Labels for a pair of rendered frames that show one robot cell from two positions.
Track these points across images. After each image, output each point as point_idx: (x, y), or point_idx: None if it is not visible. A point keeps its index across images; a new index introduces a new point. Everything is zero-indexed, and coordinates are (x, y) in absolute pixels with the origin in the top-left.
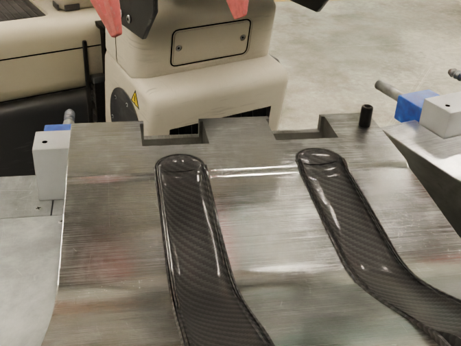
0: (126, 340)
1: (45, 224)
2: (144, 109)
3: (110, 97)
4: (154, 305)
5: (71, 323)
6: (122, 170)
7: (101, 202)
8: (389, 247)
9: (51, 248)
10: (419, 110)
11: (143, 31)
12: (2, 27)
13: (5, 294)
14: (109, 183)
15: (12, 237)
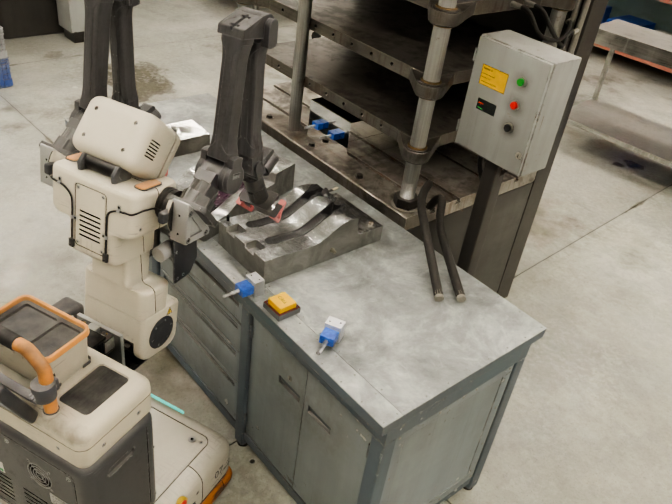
0: (326, 225)
1: (272, 288)
2: (175, 307)
3: (151, 334)
4: (312, 232)
5: (324, 235)
6: (278, 247)
7: (290, 247)
8: None
9: (280, 283)
10: None
11: (190, 269)
12: (131, 371)
13: (299, 283)
14: (283, 248)
15: (281, 291)
